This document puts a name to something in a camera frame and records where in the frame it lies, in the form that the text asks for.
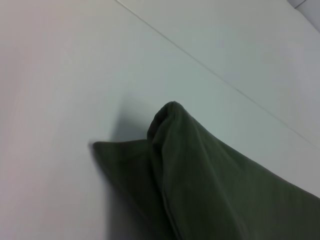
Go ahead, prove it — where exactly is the dark green t-shirt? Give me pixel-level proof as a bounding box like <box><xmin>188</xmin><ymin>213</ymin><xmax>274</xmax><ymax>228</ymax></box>
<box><xmin>88</xmin><ymin>100</ymin><xmax>320</xmax><ymax>240</ymax></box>

